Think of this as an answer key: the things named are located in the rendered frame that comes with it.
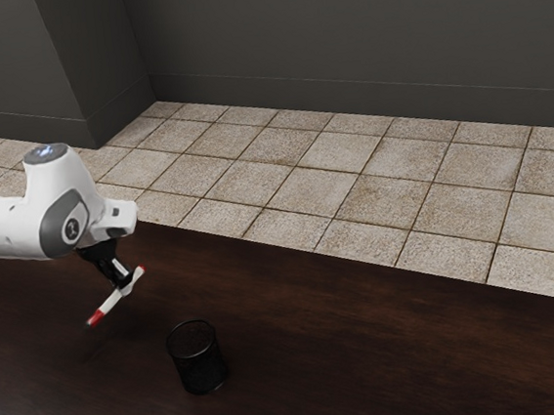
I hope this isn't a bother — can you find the black mesh pen holder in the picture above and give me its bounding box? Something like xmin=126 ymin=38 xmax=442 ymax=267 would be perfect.
xmin=163 ymin=316 xmax=231 ymax=399

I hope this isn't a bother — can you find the white pen with red ends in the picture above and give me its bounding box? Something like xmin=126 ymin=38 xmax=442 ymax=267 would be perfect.
xmin=80 ymin=265 xmax=151 ymax=330

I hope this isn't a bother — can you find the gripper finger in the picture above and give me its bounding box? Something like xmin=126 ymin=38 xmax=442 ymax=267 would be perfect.
xmin=98 ymin=256 xmax=135 ymax=294

